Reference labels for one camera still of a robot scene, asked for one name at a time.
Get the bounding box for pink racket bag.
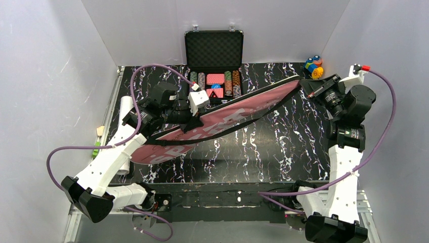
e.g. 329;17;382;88
131;75;301;165

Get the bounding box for white shuttlecock tube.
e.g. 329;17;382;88
116;96;135;176

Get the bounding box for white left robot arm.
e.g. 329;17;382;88
61;82;209;223

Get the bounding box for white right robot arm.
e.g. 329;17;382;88
296;64;376;242

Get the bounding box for black poker chip case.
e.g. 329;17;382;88
184;30;245;101

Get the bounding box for colourful toy blocks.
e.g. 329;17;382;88
304;55;324;79

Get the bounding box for beige wooden block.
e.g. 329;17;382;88
96;126;105;137

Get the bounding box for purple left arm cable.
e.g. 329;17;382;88
46;64;174;242

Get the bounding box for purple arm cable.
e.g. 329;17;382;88
258;69;397;215
46;64;174;242

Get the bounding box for green clip on rail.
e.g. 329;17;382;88
92;141;101;159

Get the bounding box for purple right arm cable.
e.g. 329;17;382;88
258;69;397;215

